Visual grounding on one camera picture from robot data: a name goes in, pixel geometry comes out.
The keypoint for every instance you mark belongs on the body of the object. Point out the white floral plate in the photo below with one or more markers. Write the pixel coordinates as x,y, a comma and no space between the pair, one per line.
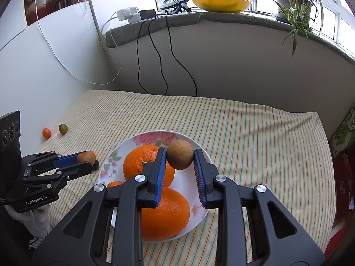
122,146

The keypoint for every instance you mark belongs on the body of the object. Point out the large bumpy orange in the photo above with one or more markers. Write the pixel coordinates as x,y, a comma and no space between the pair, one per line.
136,166

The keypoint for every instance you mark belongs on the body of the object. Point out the small brown kiwi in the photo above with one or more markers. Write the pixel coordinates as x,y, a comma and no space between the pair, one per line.
88,156
179,155

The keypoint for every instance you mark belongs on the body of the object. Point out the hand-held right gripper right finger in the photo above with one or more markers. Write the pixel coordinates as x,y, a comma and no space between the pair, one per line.
199,183

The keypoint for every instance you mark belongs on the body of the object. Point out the white power strip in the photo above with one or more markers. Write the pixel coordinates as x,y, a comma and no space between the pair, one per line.
123,13

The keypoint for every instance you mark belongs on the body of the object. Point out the small green fruit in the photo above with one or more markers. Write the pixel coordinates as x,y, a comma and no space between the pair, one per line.
63,128

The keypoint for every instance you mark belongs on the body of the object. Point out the potted spider plant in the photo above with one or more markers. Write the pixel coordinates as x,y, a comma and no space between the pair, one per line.
288,2

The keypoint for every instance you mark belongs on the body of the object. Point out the black power adapter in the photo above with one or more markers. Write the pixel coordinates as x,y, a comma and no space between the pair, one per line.
147,13

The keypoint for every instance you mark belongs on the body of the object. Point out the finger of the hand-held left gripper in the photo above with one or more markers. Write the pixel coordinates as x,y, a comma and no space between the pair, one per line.
77,170
66,160

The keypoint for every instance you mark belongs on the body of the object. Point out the red and white jar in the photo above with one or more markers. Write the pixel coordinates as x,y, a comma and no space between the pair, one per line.
40,7

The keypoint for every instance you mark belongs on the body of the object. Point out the white cabinet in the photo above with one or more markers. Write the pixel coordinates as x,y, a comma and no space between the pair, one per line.
41,74

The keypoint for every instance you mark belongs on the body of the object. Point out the large smooth orange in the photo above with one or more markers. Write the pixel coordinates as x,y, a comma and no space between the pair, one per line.
166,216

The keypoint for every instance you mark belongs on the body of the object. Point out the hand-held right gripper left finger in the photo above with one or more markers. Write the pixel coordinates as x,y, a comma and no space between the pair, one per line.
160,177

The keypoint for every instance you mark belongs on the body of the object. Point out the striped cloth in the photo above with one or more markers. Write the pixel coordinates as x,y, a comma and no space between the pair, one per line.
249,144

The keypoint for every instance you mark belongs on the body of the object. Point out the green packet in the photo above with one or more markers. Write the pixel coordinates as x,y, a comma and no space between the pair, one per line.
342,135

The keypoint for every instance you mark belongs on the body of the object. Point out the person's left hand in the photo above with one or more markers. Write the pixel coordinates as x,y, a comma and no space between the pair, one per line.
37,220

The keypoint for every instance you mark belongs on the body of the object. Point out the small tangerine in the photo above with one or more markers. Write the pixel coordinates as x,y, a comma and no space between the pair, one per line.
46,132
114,184

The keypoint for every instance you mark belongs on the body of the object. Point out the white power adapter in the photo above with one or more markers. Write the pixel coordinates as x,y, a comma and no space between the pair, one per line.
134,18

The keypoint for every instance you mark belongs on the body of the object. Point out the yellow bowl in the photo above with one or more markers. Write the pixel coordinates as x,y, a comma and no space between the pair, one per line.
222,4

